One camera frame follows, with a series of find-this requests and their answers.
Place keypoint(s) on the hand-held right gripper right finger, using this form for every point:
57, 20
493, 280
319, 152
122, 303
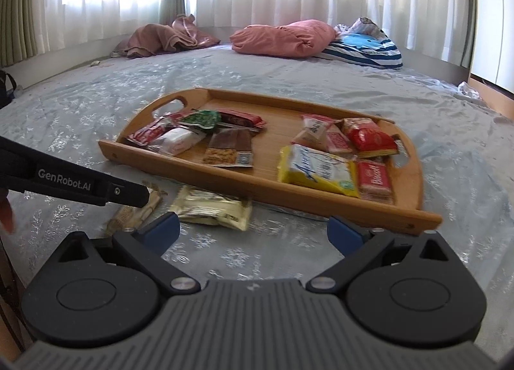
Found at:
345, 233

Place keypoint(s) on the small crumpled wrapper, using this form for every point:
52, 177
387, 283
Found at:
94, 64

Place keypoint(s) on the light blue snowflake bedspread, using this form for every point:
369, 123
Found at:
80, 113

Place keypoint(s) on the clear plastic wrapper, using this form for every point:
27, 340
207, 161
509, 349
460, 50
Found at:
470, 91

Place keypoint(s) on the orange and white snack packet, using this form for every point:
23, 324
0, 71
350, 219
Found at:
315, 129

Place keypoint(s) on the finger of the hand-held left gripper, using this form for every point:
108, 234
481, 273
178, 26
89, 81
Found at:
128, 195

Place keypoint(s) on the long red sachet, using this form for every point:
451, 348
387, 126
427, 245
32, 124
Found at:
146, 135

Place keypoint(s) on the red biscuit packet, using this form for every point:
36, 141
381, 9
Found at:
374, 181

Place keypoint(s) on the green snack packet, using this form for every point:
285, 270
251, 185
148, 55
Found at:
200, 119

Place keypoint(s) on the brown almond snack packet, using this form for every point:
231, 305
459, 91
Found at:
227, 149

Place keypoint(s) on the dusty pink garment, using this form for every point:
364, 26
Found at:
160, 38

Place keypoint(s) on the wooden bed frame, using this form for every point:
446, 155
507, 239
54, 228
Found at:
492, 96

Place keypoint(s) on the large red snack bag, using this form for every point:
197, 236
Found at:
367, 137

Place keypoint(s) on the person's left hand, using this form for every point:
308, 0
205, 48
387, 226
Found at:
6, 211

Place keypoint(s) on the white patterned cloth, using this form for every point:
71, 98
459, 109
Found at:
363, 26

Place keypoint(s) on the blue striped plush pillow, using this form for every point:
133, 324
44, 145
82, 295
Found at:
361, 50

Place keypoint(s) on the black bag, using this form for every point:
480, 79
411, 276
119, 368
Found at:
6, 88

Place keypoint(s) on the small white candy packet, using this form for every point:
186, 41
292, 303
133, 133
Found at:
176, 141

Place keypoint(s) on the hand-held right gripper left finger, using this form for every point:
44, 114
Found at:
160, 231

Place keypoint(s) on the clear red wafer packet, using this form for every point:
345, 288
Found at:
337, 144

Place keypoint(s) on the pink pillow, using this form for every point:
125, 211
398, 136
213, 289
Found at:
281, 38

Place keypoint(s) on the yellow snack packet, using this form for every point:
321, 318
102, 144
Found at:
317, 171

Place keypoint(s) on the cream gold snack packet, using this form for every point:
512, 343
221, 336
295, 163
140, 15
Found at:
211, 207

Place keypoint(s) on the dark red chocolate bar packet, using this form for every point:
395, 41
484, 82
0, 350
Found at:
243, 119

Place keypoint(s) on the white wardrobe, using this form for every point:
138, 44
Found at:
494, 12

